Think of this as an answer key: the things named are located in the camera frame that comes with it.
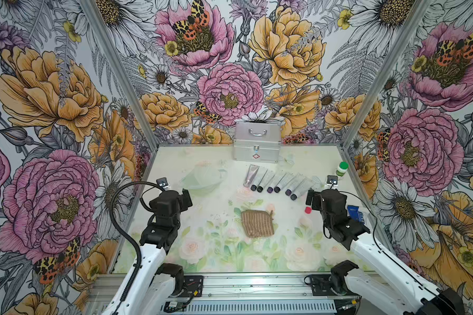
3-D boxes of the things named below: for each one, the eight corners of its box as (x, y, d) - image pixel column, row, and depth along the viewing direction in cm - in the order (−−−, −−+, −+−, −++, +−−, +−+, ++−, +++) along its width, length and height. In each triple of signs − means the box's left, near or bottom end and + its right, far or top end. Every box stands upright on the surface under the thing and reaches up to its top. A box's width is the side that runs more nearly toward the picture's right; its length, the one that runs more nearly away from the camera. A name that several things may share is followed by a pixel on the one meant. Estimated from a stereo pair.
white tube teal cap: (248, 189, 104) (248, 186, 102) (259, 168, 113) (259, 165, 112) (256, 192, 103) (256, 189, 101) (266, 170, 112) (267, 168, 110)
